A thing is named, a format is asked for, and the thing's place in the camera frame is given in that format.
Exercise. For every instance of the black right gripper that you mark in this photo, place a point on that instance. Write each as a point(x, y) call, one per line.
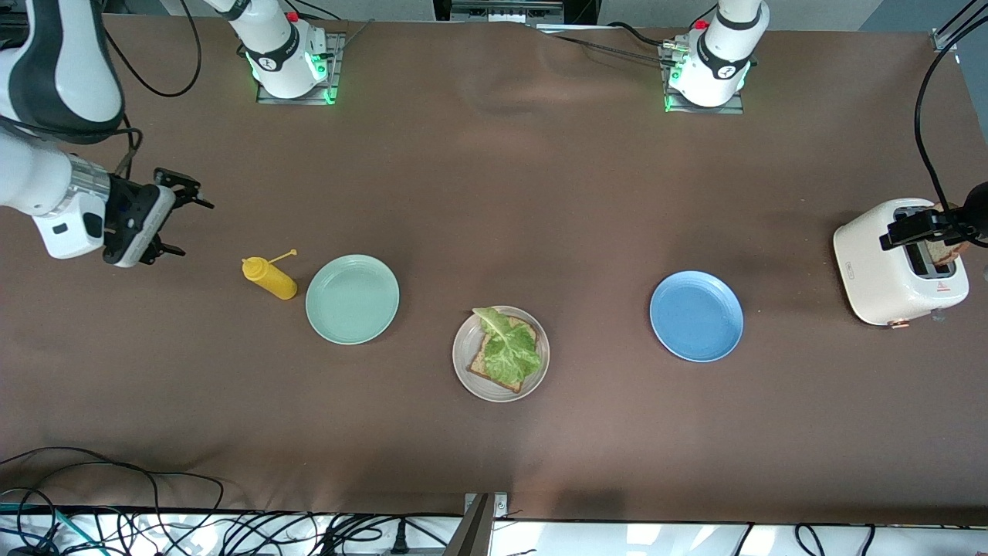
point(123, 202)

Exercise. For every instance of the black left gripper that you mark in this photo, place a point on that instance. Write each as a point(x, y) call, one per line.
point(923, 226)

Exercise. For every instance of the brown bread slice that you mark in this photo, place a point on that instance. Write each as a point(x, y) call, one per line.
point(943, 255)
point(480, 364)

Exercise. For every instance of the yellow mustard squeeze bottle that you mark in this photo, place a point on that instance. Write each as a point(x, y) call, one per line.
point(274, 282)

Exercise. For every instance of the green lettuce leaf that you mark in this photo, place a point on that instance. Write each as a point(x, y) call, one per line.
point(509, 355)

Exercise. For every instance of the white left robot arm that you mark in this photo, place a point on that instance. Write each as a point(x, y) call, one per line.
point(722, 62)

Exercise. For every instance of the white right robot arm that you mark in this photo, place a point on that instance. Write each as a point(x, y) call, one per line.
point(54, 77)

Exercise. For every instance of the green plate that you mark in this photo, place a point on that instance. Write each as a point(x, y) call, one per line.
point(353, 300)

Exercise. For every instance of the blue plate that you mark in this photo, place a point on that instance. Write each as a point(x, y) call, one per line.
point(696, 316)

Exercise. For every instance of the beige plate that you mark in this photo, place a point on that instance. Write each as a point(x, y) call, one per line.
point(463, 347)

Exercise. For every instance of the cream white toaster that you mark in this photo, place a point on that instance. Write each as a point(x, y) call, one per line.
point(872, 286)

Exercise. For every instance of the brown tablecloth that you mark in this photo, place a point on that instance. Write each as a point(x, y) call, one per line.
point(494, 193)

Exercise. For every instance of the black equipment box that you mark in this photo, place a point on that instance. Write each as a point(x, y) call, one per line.
point(463, 9)

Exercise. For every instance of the black power plug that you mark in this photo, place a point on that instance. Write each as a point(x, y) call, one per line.
point(399, 539)

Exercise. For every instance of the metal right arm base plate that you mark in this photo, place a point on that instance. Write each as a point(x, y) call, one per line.
point(297, 101)

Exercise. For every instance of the aluminium frame profile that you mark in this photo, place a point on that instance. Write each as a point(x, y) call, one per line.
point(943, 38)

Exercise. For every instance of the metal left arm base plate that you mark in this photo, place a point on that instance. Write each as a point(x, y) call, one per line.
point(706, 110)

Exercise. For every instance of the grey metal bracket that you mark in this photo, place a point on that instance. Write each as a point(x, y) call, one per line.
point(475, 533)

